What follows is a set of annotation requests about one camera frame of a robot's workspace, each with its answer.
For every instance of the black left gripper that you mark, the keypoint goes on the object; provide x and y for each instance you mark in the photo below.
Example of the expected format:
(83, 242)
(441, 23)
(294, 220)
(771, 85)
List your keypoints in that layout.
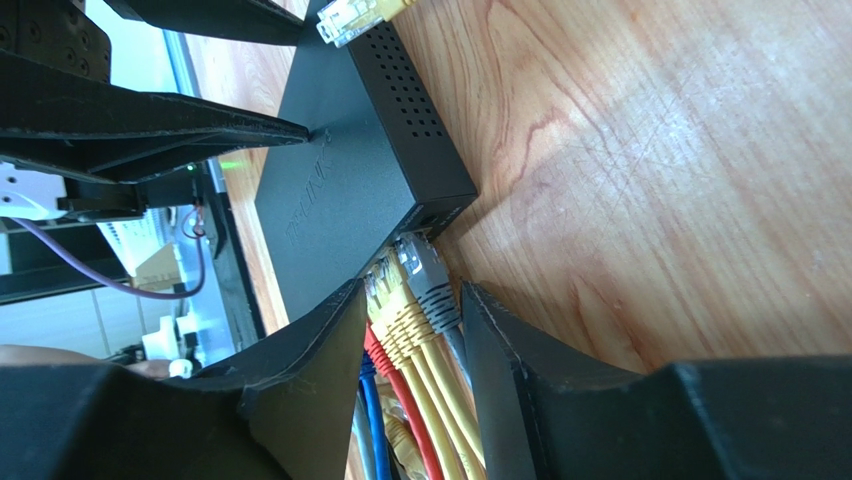
(60, 115)

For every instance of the black network switch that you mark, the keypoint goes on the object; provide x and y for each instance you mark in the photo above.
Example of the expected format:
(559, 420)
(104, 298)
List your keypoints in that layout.
(379, 162)

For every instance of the person hand in background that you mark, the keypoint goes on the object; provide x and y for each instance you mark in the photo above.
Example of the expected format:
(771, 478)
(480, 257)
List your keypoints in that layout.
(18, 355)

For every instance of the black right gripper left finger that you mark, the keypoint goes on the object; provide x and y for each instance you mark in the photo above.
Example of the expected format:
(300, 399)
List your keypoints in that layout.
(280, 409)

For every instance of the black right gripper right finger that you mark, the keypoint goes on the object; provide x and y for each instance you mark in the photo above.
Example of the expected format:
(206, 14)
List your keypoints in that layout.
(549, 411)

